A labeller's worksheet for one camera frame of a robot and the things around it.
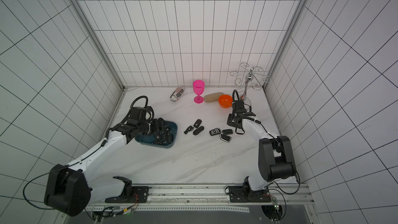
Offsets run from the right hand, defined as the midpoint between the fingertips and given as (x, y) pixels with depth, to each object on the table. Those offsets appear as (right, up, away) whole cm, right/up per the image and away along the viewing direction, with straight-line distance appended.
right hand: (234, 119), depth 94 cm
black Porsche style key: (-22, -8, +1) cm, 24 cm away
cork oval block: (-12, +13, +16) cm, 24 cm away
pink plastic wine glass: (-22, +21, +7) cm, 31 cm away
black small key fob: (-4, -8, +1) cm, 9 cm away
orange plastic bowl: (-3, +11, +13) cm, 17 cm away
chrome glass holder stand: (+6, +26, -4) cm, 27 cm away
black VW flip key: (-23, -3, +4) cm, 23 cm away
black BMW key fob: (-11, -8, 0) cm, 13 cm away
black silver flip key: (-6, -11, -2) cm, 13 cm away
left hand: (-42, -4, -10) cm, 43 cm away
